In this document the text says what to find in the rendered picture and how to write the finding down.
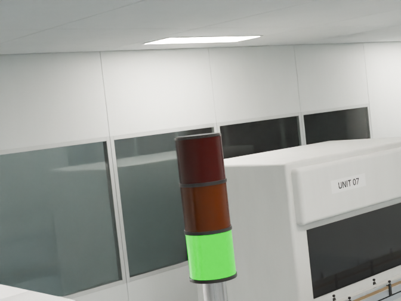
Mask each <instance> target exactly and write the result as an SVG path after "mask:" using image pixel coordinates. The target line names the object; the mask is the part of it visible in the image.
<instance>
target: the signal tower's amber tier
mask: <svg viewBox="0 0 401 301"><path fill-rule="evenodd" d="M180 190H181V201H182V207H183V217H184V228H185V231H186V232H208V231H216V230H220V229H225V228H228V227H230V226H231V222H230V212H229V200H228V194H227V183H226V182H225V183H222V184H218V185H211V186H202V187H195V188H180Z"/></svg>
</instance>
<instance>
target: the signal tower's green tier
mask: <svg viewBox="0 0 401 301"><path fill-rule="evenodd" d="M186 244H187V255H188V260H189V271H190V278H191V279H194V280H217V279H221V278H226V277H230V276H232V275H234V274H235V273H236V267H235V255H234V249H233V239H232V230H230V231H228V232H223V233H220V234H213V235H203V236H189V235H186Z"/></svg>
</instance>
